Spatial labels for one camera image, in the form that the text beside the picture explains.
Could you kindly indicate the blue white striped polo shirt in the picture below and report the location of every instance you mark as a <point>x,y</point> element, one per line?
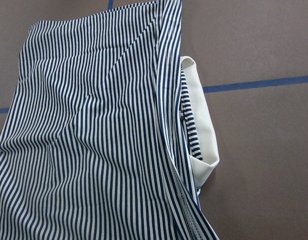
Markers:
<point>108,136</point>

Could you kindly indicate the brown paper table cover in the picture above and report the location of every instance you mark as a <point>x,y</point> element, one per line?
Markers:
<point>252,61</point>

